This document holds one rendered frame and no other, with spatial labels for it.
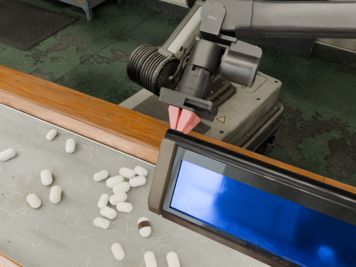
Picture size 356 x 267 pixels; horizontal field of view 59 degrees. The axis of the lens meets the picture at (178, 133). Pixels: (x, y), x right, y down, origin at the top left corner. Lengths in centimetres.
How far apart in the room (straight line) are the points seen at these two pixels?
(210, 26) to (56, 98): 48
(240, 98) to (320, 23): 77
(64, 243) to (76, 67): 189
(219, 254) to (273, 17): 42
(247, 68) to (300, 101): 160
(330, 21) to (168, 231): 46
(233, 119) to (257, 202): 97
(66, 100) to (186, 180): 65
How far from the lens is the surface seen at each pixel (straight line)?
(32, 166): 78
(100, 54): 251
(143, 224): 61
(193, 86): 56
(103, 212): 64
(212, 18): 58
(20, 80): 100
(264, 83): 141
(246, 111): 126
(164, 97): 57
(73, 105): 86
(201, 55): 58
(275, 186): 25
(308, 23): 59
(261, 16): 59
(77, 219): 67
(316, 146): 190
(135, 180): 67
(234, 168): 25
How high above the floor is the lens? 130
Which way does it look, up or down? 46 degrees down
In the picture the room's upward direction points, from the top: straight up
